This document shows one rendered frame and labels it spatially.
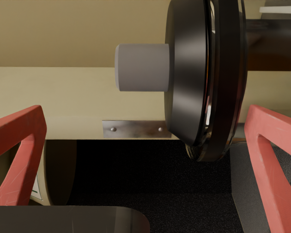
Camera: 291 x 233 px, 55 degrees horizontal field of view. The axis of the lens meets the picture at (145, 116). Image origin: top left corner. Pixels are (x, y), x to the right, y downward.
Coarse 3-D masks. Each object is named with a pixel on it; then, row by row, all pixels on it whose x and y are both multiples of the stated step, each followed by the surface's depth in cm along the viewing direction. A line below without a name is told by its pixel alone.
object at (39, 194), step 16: (16, 144) 37; (48, 144) 50; (64, 144) 51; (48, 160) 50; (64, 160) 51; (48, 176) 48; (64, 176) 49; (32, 192) 37; (48, 192) 36; (64, 192) 47
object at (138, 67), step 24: (192, 0) 13; (168, 24) 16; (192, 24) 13; (120, 48) 16; (144, 48) 16; (168, 48) 16; (192, 48) 12; (120, 72) 15; (144, 72) 15; (168, 72) 15; (192, 72) 12; (168, 96) 16; (192, 96) 13; (168, 120) 16; (192, 120) 13; (192, 144) 15
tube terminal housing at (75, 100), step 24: (0, 72) 35; (24, 72) 35; (48, 72) 35; (72, 72) 35; (96, 72) 35; (0, 96) 30; (24, 96) 30; (48, 96) 30; (72, 96) 31; (96, 96) 31; (120, 96) 31; (144, 96) 31; (48, 120) 28; (72, 120) 28; (96, 120) 28; (144, 120) 28; (0, 168) 35
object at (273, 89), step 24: (216, 0) 12; (240, 0) 12; (264, 0) 13; (288, 0) 13; (216, 24) 11; (240, 24) 11; (264, 24) 12; (288, 24) 12; (216, 48) 11; (240, 48) 11; (264, 48) 12; (288, 48) 12; (216, 72) 11; (240, 72) 11; (264, 72) 12; (288, 72) 12; (216, 96) 12; (240, 96) 12; (264, 96) 12; (288, 96) 12; (240, 120) 13; (240, 144) 15
